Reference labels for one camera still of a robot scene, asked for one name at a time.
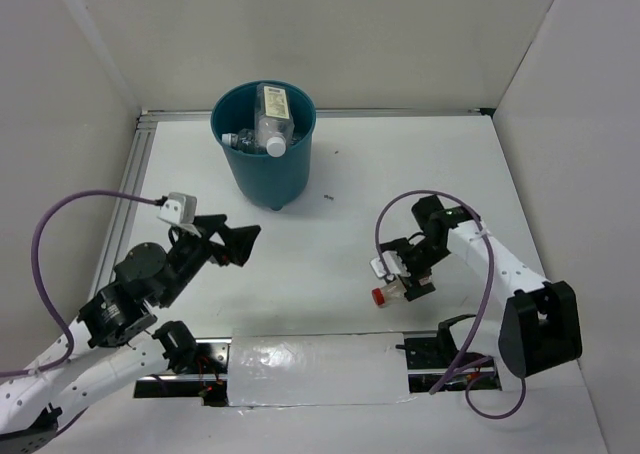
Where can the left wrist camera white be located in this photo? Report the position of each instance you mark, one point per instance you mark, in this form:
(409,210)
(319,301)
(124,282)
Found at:
(178,209)

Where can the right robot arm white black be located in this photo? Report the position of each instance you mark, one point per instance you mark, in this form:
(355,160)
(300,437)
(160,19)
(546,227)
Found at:
(525,323)

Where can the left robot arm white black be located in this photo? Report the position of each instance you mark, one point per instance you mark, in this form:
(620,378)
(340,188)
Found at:
(114,338)

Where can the silver tape sheet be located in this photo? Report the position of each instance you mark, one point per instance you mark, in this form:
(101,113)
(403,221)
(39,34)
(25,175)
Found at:
(323,370)

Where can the clear bottle front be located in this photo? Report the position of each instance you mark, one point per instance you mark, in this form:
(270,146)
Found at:
(243,141)

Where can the red cap red label bottle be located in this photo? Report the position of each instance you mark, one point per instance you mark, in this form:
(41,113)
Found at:
(391,293)

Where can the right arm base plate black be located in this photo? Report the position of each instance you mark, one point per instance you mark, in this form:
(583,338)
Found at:
(429,354)

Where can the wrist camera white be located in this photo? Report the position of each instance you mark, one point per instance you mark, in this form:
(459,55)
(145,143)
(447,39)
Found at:
(178,209)
(389,265)

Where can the teal plastic bin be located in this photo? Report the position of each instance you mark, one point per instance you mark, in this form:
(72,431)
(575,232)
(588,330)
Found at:
(266,181)

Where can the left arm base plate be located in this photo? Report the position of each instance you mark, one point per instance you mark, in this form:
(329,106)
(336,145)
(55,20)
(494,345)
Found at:
(206,380)

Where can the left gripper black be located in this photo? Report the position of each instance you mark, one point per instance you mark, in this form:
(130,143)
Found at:
(239,241)

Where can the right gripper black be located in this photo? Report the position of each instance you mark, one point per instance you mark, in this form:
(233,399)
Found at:
(403,244)

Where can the clear bottle white cap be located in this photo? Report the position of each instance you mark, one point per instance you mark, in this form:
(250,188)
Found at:
(296,138)

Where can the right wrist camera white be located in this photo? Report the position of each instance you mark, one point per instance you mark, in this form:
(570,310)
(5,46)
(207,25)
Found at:
(389,265)

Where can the large clear square bottle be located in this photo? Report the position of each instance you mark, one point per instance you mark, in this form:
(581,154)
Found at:
(274,124)

